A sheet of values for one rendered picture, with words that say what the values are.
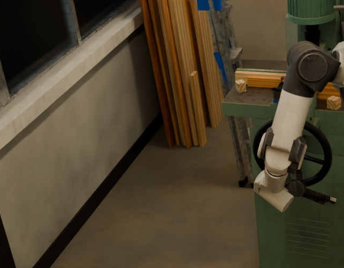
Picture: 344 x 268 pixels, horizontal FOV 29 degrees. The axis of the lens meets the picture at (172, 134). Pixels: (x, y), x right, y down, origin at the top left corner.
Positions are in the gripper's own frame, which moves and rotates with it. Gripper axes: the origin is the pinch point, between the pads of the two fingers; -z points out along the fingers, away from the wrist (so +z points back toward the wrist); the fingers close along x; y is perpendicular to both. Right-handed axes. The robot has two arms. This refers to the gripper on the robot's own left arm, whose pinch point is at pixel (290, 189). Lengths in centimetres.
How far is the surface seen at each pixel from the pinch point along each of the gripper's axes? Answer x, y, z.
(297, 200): -6.3, -5.8, -32.9
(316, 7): 18, 63, -2
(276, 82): -6.2, 42.2, -24.2
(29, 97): -118, 54, -14
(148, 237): -95, -19, -72
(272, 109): -3.1, 29.3, -2.1
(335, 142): 14.7, 14.9, -18.8
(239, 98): -19.4, 37.1, -15.8
